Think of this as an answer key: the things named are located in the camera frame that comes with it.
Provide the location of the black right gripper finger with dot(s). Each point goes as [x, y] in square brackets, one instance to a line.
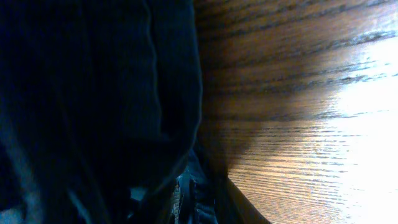
[233, 207]

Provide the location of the navy blue shorts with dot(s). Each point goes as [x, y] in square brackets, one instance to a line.
[100, 106]

